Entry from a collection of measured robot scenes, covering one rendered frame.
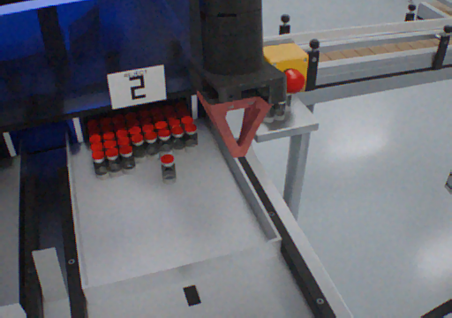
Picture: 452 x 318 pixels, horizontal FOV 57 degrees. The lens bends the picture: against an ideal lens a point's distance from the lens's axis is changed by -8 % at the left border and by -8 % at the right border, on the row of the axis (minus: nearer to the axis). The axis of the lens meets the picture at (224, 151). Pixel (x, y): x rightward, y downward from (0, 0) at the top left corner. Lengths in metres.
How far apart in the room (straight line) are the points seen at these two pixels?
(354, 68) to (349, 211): 1.05
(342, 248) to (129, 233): 1.25
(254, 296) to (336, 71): 0.55
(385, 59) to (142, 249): 0.67
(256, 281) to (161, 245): 0.14
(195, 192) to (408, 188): 1.55
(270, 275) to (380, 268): 1.21
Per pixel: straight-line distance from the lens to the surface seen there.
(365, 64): 1.00
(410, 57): 1.08
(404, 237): 1.92
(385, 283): 1.74
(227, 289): 0.58
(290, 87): 0.73
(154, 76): 0.68
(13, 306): 0.59
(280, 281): 0.59
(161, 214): 0.67
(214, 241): 0.63
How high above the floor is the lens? 1.37
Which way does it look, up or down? 39 degrees down
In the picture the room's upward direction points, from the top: straight up
